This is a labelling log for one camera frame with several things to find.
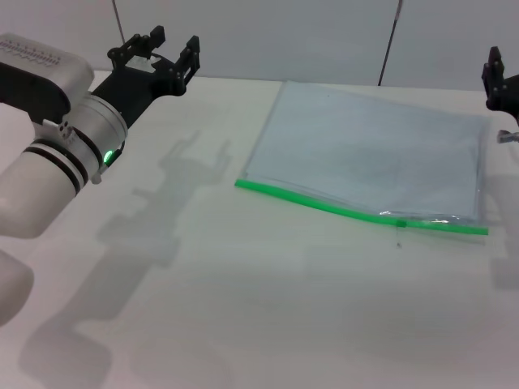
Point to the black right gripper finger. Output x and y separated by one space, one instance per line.
494 67

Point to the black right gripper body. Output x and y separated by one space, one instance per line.
507 95

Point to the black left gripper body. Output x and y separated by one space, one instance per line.
134 87

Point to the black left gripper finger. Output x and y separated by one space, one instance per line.
190 61
140 44

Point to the clear green-zip document bag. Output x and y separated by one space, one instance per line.
365 154

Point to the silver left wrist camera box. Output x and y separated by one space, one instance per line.
44 61

